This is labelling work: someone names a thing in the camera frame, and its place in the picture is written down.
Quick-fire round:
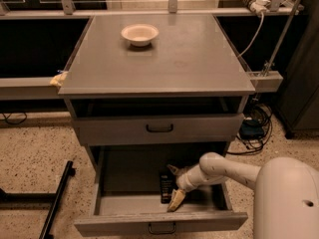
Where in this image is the white power cable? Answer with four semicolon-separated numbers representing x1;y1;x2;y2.
236;11;265;60

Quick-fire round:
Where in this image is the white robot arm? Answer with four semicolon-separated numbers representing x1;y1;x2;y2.
167;152;319;239

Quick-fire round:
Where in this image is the grey metal bracket right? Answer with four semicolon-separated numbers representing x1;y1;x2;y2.
246;71;283;93

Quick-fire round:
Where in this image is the white paper bowl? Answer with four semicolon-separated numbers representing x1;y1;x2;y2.
121;24;160;47

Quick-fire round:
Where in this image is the black cable bundle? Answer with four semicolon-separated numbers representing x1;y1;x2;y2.
226;103;273;156

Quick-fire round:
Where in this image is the black metal floor stand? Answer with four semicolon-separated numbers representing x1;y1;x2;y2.
0;160;76;239

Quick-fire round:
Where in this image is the grey drawer cabinet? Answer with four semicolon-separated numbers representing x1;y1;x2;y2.
58;13;256;171

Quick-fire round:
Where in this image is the closed top drawer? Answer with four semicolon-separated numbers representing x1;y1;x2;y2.
72;114;243;145

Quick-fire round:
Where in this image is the yellow tape piece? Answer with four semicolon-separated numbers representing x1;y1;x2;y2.
50;71;68;88

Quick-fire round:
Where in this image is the black top drawer handle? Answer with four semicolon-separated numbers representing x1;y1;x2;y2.
146;123;174;133

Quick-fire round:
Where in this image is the grey horizontal rail left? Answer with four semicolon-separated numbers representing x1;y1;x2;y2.
0;77;60;101

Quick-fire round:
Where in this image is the black drawer handle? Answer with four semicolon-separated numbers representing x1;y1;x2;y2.
148;222;176;235
146;123;174;133

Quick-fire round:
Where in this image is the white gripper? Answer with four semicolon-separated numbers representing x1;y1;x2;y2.
167;164;206;212

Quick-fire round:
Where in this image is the open middle drawer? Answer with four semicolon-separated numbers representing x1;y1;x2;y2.
75;143;247;237

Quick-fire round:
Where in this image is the dark cabinet right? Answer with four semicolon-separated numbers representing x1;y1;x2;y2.
275;0;319;138

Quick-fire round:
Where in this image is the white power strip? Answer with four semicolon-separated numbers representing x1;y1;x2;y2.
241;0;269;16

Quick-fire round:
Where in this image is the black rxbar chocolate bar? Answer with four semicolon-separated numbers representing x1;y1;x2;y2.
159;172;176;204

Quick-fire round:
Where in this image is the thin metal pole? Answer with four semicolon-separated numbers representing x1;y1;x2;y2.
260;0;301;77

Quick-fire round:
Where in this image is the black floor cable left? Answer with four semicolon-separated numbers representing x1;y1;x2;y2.
1;112;28;125

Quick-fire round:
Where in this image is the black middle drawer handle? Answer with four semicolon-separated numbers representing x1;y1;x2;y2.
148;222;176;235

